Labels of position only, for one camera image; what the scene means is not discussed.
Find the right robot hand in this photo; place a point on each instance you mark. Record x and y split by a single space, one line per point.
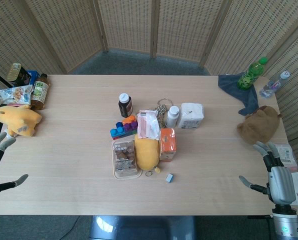
280 182

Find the orange carton box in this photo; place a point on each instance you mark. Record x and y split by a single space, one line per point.
167 144

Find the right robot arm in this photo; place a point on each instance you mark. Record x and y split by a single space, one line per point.
286 221

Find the clear bag with label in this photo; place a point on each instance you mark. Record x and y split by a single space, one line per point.
286 153

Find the yellow plush dog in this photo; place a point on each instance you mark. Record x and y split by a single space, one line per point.
17 120

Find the brown plush toy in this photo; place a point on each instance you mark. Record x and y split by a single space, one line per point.
260 125

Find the snack bag with blue print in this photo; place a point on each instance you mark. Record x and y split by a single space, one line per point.
12 95

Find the amber tea bottle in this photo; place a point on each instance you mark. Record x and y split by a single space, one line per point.
40 92

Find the dark box with gold lid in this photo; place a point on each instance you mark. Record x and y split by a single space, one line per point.
17 75

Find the blue box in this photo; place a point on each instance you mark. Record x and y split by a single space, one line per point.
33 76

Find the clear water bottle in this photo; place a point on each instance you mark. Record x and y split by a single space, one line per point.
272 86

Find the blue grey cloth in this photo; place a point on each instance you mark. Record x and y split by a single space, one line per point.
239 92

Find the small blue white eraser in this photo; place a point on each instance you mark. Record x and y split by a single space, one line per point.
169 178

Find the white tissue pack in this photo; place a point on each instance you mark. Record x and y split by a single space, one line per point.
191 115

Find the green soda bottle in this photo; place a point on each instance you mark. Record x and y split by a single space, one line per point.
250 75

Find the white pill bottle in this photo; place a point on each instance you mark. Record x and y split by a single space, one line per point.
172 116

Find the clear tray of brown snacks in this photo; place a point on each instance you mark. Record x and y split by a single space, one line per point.
124 158

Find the colourful toy building blocks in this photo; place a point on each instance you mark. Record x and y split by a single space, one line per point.
124 128

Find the yellow plush toy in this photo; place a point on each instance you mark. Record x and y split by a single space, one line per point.
146 153

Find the dark brown pill bottle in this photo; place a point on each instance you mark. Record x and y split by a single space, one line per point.
125 105

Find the pink and white packet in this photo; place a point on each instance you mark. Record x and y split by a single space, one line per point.
148 125

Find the woven folding screen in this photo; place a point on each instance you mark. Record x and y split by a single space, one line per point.
149 27

